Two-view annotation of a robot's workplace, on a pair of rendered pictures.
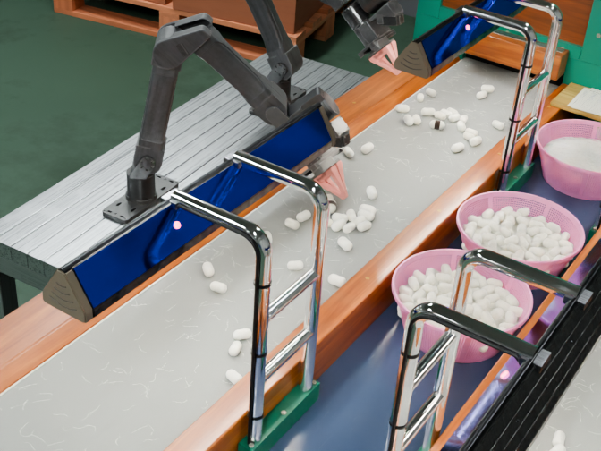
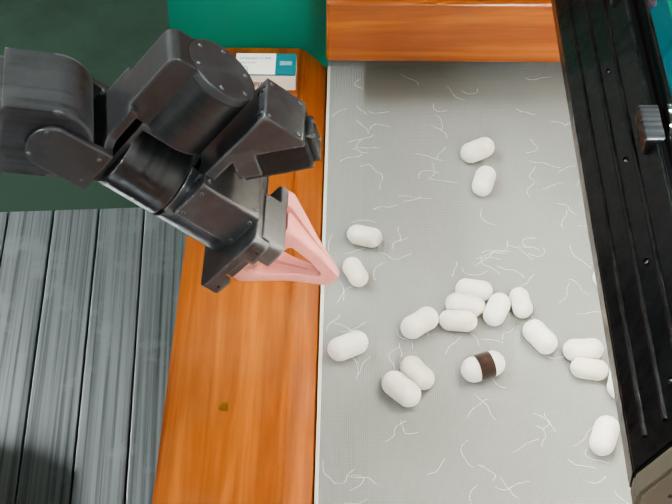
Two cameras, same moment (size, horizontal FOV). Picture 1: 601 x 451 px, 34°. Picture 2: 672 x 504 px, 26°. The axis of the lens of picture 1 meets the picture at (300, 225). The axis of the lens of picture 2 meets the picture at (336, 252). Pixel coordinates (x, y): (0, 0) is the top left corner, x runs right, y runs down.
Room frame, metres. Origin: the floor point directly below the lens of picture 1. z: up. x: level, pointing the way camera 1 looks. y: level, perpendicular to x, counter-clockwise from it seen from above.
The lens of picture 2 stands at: (1.55, 0.19, 1.65)
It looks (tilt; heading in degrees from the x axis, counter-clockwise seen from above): 44 degrees down; 330
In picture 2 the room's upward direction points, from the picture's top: straight up
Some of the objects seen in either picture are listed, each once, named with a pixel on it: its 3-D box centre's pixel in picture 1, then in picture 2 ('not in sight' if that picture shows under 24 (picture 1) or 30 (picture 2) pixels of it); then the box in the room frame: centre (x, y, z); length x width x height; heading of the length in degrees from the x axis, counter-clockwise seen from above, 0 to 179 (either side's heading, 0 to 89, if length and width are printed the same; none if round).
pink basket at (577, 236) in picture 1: (516, 242); not in sight; (1.72, -0.46, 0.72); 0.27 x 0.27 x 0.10
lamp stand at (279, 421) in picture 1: (245, 306); not in sight; (1.22, 0.08, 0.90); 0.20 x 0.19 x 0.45; 149
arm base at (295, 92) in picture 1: (278, 89); not in sight; (2.38, 0.09, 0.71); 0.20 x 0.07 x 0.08; 153
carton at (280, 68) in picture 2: not in sight; (265, 71); (2.59, -0.34, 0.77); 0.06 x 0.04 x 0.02; 59
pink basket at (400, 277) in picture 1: (458, 309); not in sight; (1.48, -0.31, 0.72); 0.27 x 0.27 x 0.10
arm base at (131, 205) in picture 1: (140, 184); not in sight; (1.85, 0.36, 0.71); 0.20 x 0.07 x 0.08; 153
